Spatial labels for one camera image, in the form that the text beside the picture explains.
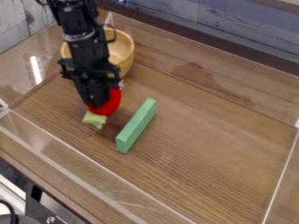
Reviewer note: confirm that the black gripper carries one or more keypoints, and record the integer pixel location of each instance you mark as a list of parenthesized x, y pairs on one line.
[(86, 66)]

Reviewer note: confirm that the red plush strawberry toy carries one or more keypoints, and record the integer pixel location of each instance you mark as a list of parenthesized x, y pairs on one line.
[(96, 116)]

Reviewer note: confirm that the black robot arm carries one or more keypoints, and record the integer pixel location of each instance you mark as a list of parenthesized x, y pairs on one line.
[(74, 16)]

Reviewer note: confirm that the wooden bowl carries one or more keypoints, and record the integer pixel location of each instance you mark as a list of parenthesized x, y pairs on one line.
[(120, 46)]

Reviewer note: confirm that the green rectangular block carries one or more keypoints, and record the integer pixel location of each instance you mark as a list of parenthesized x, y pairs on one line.
[(134, 126)]

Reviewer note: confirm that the clear acrylic table barrier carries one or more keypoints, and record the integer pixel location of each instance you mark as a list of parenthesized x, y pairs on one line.
[(208, 161)]

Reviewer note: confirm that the black device with knob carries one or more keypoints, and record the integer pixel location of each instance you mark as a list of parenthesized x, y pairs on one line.
[(36, 212)]

